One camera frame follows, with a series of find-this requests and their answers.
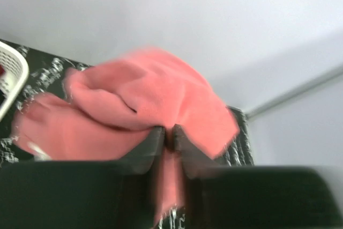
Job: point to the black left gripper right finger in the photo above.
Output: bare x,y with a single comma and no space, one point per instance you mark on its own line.
204,182

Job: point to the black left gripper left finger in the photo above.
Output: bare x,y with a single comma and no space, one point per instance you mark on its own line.
140,185

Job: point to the pink t shirt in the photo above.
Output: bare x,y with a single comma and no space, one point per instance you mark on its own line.
113,106

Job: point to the white plastic laundry basket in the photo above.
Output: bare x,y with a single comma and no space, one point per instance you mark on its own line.
16,72

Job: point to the dark red t shirt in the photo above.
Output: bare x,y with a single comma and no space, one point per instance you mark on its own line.
2,71

